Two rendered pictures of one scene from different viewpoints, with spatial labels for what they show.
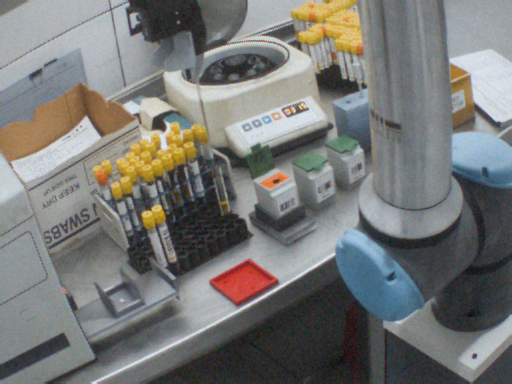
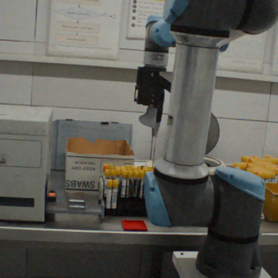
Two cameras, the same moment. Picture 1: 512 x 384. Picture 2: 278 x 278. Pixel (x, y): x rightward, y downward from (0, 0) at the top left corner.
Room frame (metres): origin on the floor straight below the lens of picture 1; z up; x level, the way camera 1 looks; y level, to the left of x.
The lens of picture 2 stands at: (-0.24, -0.37, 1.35)
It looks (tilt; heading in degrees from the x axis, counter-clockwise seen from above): 10 degrees down; 20
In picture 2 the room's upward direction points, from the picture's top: 5 degrees clockwise
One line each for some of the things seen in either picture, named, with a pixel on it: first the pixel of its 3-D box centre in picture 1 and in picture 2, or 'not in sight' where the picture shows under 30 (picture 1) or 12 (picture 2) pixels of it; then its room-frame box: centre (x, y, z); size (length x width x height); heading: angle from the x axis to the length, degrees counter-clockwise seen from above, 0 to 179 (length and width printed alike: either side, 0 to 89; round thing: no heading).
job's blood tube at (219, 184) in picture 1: (222, 196); not in sight; (1.03, 0.05, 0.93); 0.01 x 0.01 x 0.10; 30
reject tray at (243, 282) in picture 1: (243, 281); (134, 225); (0.89, 0.04, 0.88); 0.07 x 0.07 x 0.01; 29
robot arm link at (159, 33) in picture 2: not in sight; (170, 33); (0.94, 0.00, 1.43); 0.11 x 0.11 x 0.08; 29
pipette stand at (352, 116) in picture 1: (366, 122); not in sight; (1.16, -0.20, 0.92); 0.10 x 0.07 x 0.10; 114
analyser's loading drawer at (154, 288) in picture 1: (109, 304); (69, 204); (0.83, 0.23, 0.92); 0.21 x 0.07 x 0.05; 119
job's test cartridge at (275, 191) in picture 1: (277, 198); not in sight; (1.00, -0.03, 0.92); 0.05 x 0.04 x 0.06; 29
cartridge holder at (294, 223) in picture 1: (280, 214); not in sight; (1.00, -0.03, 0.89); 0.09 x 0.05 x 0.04; 29
